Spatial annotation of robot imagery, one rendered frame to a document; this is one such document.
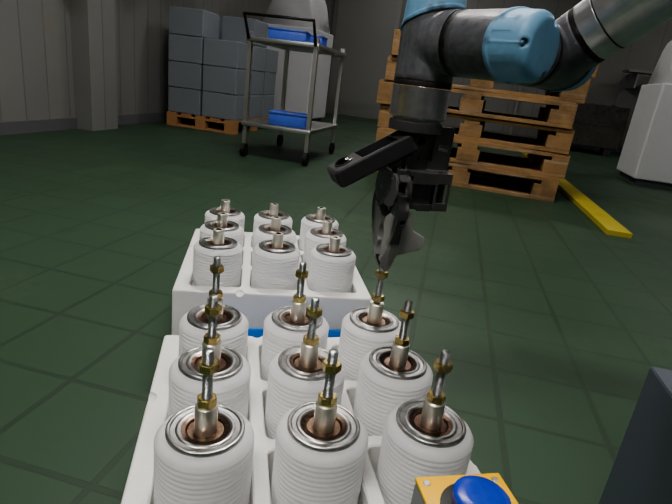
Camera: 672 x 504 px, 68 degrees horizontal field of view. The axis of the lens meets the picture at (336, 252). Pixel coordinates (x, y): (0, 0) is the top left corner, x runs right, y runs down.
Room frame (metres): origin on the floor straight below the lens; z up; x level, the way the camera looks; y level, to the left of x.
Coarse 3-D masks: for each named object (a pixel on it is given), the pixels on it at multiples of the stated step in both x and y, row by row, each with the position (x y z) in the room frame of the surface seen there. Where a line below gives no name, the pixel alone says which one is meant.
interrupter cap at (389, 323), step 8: (352, 312) 0.69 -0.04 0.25; (360, 312) 0.70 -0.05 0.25; (384, 312) 0.71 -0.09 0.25; (352, 320) 0.67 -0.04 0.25; (360, 320) 0.67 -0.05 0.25; (384, 320) 0.69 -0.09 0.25; (392, 320) 0.68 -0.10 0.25; (360, 328) 0.65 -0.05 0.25; (368, 328) 0.65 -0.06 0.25; (376, 328) 0.65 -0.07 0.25; (384, 328) 0.66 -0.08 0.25; (392, 328) 0.66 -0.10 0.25
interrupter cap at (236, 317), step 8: (192, 312) 0.63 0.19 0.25; (200, 312) 0.63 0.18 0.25; (224, 312) 0.65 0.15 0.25; (232, 312) 0.65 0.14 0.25; (192, 320) 0.61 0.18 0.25; (200, 320) 0.61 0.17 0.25; (208, 320) 0.62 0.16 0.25; (224, 320) 0.62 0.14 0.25; (232, 320) 0.62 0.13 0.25; (240, 320) 0.63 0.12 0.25; (200, 328) 0.59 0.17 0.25; (224, 328) 0.60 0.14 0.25
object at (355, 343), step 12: (348, 324) 0.66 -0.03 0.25; (348, 336) 0.65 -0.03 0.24; (360, 336) 0.64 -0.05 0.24; (372, 336) 0.64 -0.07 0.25; (384, 336) 0.64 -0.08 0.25; (348, 348) 0.65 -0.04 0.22; (360, 348) 0.64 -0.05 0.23; (372, 348) 0.64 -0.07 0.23; (348, 360) 0.65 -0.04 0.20; (360, 360) 0.64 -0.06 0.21; (348, 372) 0.65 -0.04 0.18
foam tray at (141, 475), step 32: (160, 352) 0.64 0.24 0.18; (256, 352) 0.67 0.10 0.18; (160, 384) 0.56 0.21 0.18; (256, 384) 0.58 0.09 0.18; (352, 384) 0.61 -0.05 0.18; (160, 416) 0.50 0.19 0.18; (256, 416) 0.52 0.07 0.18; (256, 448) 0.46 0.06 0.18; (128, 480) 0.40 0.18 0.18; (256, 480) 0.42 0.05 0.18
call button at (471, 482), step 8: (464, 480) 0.29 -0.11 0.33; (472, 480) 0.29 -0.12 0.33; (480, 480) 0.29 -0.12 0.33; (488, 480) 0.29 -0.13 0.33; (456, 488) 0.28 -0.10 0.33; (464, 488) 0.28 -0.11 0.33; (472, 488) 0.28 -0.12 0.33; (480, 488) 0.28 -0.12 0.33; (488, 488) 0.28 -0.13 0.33; (496, 488) 0.28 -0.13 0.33; (456, 496) 0.27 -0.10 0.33; (464, 496) 0.27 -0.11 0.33; (472, 496) 0.27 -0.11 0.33; (480, 496) 0.27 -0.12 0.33; (488, 496) 0.27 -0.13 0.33; (496, 496) 0.28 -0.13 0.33; (504, 496) 0.28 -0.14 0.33
